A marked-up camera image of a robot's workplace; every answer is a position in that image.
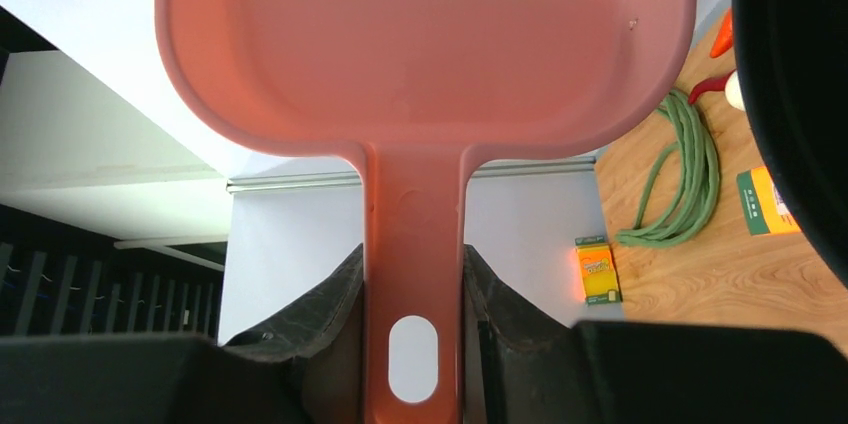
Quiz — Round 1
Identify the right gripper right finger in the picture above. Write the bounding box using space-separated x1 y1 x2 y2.
463 245 577 423

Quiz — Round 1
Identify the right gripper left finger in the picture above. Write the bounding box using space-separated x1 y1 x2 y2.
224 245 364 423

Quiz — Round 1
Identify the pink dustpan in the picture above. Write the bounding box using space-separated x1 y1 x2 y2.
155 0 696 423

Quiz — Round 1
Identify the orange yellow sponge pack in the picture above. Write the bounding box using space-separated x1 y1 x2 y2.
575 235 622 306

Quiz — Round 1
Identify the green long beans bundle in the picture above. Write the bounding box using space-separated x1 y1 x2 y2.
615 89 721 249

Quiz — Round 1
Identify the orange box on table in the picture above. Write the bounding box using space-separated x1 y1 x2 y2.
736 166 801 236

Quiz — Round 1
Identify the red chili pepper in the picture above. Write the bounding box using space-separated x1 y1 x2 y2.
688 70 736 105

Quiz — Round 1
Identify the white radish with leaves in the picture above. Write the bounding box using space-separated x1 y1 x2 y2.
724 70 746 112

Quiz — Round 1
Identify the orange carrot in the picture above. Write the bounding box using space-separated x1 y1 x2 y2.
709 8 734 59

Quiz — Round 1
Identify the black trash bin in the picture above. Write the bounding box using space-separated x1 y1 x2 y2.
732 0 847 280

